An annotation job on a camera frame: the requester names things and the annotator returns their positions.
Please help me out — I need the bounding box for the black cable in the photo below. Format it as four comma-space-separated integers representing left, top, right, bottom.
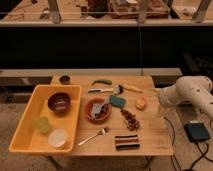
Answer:
163, 116, 213, 171

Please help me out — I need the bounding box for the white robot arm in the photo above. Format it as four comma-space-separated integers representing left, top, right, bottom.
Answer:
158, 76, 213, 120

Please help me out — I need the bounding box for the black power box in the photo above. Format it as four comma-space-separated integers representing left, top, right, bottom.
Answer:
184, 123, 211, 142

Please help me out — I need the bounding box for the small knife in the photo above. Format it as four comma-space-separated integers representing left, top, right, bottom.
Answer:
88, 88, 113, 93

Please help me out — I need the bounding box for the yellow banana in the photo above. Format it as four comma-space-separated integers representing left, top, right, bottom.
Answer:
123, 84, 143, 93

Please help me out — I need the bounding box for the silver fork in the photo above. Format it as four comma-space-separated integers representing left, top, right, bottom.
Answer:
78, 127, 110, 146

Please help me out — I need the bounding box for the dark small cup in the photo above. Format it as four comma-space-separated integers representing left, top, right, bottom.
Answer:
59, 75, 70, 85

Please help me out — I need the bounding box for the green plastic cup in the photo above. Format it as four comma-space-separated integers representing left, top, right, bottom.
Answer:
35, 117, 51, 134

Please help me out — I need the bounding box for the orange fruit toy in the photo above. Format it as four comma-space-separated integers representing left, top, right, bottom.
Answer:
136, 97, 147, 110

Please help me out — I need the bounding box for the teal sponge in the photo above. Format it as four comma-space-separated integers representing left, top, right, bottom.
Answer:
109, 95, 126, 108

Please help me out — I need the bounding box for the yellow plastic bin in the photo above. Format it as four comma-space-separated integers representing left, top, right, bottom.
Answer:
8, 84, 83, 154

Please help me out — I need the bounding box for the orange plate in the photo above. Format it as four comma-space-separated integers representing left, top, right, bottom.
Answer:
85, 98, 111, 123

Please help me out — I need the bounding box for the grey crumpled cloth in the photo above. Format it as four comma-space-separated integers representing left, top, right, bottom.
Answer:
90, 103, 108, 119

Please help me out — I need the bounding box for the dark brush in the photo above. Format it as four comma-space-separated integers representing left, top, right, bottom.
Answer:
113, 85, 124, 95

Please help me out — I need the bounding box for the brown grape bunch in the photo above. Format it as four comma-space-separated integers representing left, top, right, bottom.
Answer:
121, 109, 140, 131

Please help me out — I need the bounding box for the white plastic cup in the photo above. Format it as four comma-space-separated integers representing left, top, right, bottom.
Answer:
48, 129, 68, 149

